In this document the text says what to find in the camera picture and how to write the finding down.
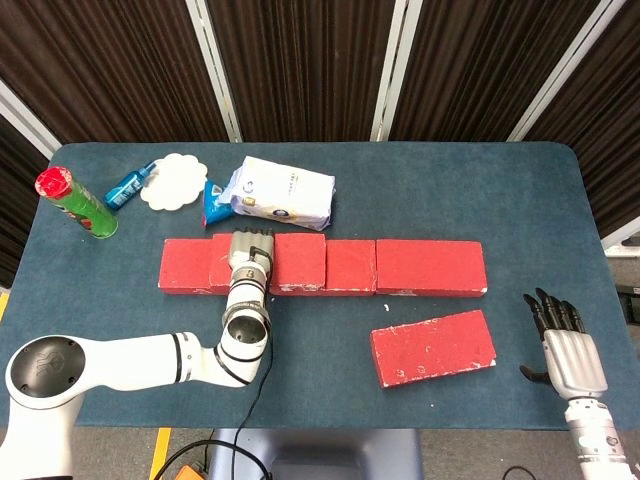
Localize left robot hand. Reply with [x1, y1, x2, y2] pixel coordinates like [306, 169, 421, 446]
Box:
[227, 227, 277, 274]

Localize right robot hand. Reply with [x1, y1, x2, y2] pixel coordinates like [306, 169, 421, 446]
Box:
[519, 287, 609, 402]

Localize red brick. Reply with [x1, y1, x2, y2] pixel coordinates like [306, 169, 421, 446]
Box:
[269, 239, 378, 297]
[369, 309, 498, 390]
[208, 232, 327, 295]
[374, 239, 489, 299]
[158, 238, 214, 296]

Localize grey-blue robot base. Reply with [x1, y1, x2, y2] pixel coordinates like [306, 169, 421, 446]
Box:
[208, 428, 424, 480]

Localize blue snack packet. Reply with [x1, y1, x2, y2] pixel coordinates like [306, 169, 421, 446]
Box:
[201, 179, 236, 230]

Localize white tissue pack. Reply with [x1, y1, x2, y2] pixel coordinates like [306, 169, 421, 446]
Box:
[215, 155, 336, 232]

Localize black device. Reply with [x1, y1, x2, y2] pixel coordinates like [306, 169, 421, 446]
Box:
[617, 284, 640, 326]

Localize white flower-shaped plate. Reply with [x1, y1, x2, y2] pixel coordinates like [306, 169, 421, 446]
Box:
[139, 153, 209, 212]

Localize blue felt table cover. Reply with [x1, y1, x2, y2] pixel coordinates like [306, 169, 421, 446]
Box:
[0, 141, 640, 431]

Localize blue spray bottle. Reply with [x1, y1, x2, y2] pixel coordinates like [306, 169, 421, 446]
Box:
[103, 161, 157, 211]

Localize green chips can red lid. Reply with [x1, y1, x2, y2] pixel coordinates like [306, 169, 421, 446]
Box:
[34, 167, 120, 240]

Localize brown ribbed partition panel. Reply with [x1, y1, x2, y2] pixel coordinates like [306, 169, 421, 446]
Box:
[0, 117, 50, 289]
[392, 0, 609, 143]
[0, 0, 231, 145]
[524, 0, 640, 237]
[207, 0, 401, 143]

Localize yellow floor tape strip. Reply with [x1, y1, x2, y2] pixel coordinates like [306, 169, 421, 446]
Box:
[148, 427, 172, 480]

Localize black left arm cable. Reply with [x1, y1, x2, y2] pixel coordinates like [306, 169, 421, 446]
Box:
[152, 294, 275, 480]

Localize white partition post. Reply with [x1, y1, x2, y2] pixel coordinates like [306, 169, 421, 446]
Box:
[370, 0, 424, 143]
[0, 82, 62, 159]
[507, 0, 626, 143]
[185, 0, 244, 144]

